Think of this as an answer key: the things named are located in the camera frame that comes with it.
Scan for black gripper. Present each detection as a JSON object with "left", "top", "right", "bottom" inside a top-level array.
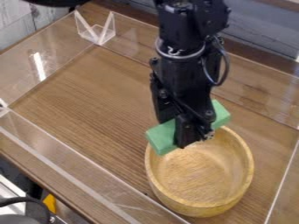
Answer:
[{"left": 150, "top": 43, "right": 230, "bottom": 149}]

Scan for green rectangular block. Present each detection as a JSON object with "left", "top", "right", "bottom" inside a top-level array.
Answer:
[{"left": 144, "top": 100, "right": 231, "bottom": 156}]

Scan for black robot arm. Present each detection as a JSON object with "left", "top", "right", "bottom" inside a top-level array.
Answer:
[{"left": 150, "top": 0, "right": 230, "bottom": 148}]

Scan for brown wooden bowl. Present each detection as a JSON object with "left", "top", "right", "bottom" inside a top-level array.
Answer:
[{"left": 144, "top": 127, "right": 255, "bottom": 218}]

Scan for yellow and black device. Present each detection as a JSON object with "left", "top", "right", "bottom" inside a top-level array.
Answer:
[{"left": 23, "top": 192, "right": 80, "bottom": 224}]

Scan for clear acrylic enclosure walls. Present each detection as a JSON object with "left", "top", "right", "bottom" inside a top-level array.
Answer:
[{"left": 0, "top": 12, "right": 299, "bottom": 224}]

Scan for clear acrylic corner bracket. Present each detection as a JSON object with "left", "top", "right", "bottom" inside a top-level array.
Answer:
[{"left": 73, "top": 11, "right": 116, "bottom": 46}]

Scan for black cable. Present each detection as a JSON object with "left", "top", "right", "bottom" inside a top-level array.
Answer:
[{"left": 0, "top": 196, "right": 52, "bottom": 220}]

